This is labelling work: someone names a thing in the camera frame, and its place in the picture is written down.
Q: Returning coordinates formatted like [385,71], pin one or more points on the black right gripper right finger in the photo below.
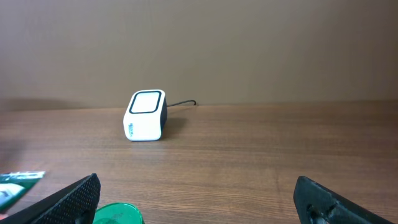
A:
[315,203]

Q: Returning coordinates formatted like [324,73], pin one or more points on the green 3M sponge package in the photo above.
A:
[14,185]

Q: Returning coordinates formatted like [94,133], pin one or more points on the white barcode scanner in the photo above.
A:
[145,116]

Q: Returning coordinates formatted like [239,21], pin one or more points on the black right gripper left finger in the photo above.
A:
[74,204]

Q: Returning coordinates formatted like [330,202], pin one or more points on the green lid white jar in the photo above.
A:
[118,213]

